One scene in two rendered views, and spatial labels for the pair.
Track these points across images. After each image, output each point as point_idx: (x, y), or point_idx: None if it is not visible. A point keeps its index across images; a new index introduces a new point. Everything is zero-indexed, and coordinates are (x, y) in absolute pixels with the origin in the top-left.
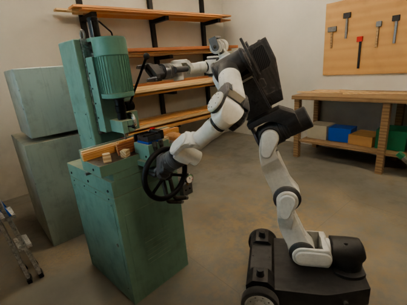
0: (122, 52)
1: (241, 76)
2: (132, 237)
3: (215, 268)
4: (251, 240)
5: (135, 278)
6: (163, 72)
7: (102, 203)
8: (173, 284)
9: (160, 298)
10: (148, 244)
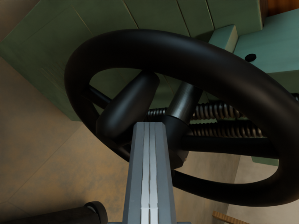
0: None
1: None
2: (49, 35)
3: (60, 158)
4: (86, 217)
5: (12, 48)
6: None
7: None
8: (34, 104)
9: (5, 86)
10: (58, 69)
